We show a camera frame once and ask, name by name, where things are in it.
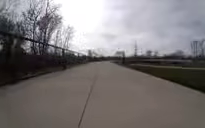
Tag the pylon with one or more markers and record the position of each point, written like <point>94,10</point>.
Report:
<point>135,49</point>

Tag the grey concrete path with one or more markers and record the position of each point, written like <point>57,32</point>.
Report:
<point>110,96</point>

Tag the pale side path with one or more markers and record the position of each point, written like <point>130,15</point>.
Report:
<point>176,67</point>

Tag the grass strip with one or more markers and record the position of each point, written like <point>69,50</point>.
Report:
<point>186,76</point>

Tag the row of bare trees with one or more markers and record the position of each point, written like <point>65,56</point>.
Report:
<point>40,30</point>

